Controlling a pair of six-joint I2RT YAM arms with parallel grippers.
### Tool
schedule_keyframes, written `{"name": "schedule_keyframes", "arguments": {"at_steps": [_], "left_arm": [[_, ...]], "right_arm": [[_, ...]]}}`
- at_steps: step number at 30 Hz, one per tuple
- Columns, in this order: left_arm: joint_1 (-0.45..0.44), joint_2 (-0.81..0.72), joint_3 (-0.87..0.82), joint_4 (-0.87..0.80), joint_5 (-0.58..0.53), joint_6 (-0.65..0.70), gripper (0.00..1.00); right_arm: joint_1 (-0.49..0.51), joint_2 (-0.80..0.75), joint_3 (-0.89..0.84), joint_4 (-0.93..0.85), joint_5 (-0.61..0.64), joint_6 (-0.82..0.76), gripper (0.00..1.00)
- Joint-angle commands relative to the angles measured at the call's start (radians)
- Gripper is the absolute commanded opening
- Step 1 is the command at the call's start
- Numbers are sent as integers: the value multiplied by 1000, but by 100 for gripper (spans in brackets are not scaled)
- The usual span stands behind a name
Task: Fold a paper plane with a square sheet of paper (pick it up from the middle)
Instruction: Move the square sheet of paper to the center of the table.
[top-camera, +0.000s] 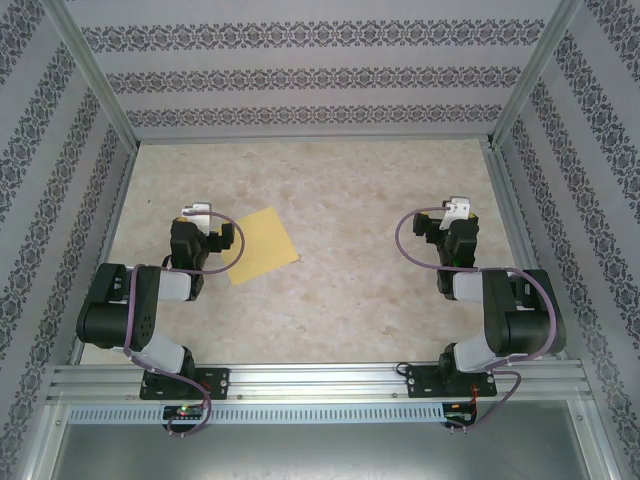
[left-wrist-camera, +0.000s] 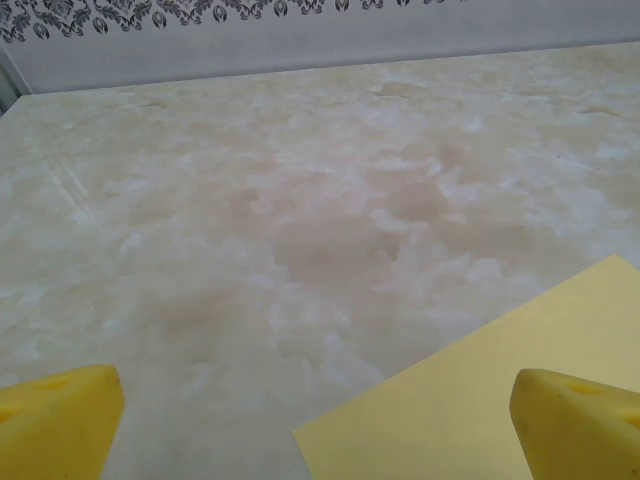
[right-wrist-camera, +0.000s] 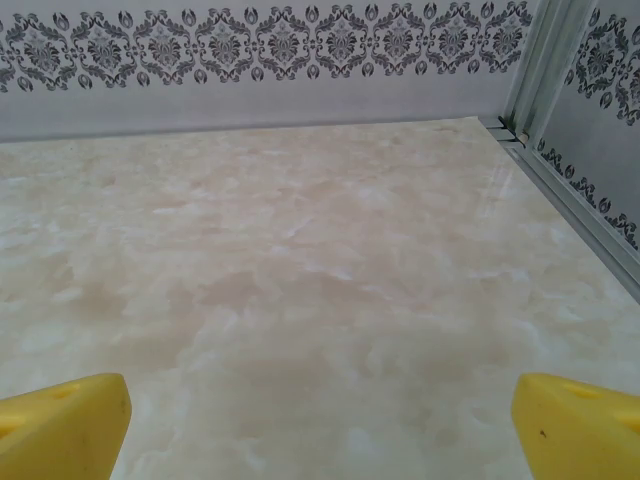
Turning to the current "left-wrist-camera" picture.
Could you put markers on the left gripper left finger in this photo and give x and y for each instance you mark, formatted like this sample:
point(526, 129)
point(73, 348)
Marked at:
point(55, 430)

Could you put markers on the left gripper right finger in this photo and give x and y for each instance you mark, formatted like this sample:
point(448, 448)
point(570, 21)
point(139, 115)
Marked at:
point(575, 435)

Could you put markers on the yellow square paper sheet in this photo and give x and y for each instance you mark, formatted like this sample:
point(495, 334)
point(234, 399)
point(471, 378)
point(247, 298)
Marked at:
point(450, 400)

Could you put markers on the left aluminium frame post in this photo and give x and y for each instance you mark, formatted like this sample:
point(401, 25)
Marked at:
point(10, 80)

